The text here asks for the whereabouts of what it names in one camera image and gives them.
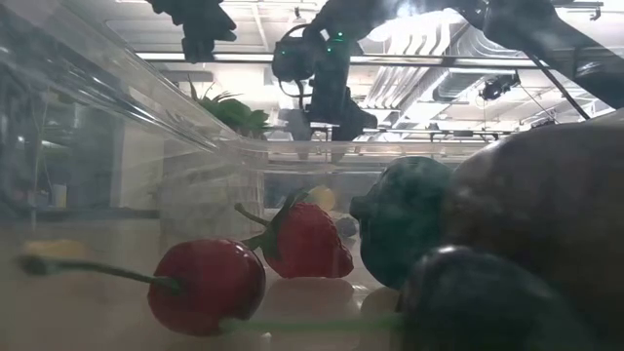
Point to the dark green toy bell pepper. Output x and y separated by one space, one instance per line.
404 219

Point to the red toy strawberry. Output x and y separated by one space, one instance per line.
307 241

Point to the red toy cherry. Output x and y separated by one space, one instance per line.
209 287

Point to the brown toy kiwi fruit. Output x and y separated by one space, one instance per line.
546 195

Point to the dark purple toy cherry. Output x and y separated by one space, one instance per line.
487 307

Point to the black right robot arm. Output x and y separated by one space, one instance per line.
560 44

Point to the clear plastic tupperware container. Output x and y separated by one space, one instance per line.
205 141

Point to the artificial succulents in white pot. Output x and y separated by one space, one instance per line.
234 114

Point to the small dark toy berry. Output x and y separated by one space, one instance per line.
347 226

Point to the black ceiling spotlight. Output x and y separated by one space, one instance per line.
495 88

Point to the small black ceiling fixture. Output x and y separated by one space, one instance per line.
542 122

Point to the white cup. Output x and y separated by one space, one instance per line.
59 195

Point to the small yellow toy fruit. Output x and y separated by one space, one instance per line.
58 247

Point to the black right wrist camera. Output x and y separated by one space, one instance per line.
292 58

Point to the black frame bar with lights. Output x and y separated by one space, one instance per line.
244 57

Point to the black horizontal frame rail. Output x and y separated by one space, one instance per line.
439 131

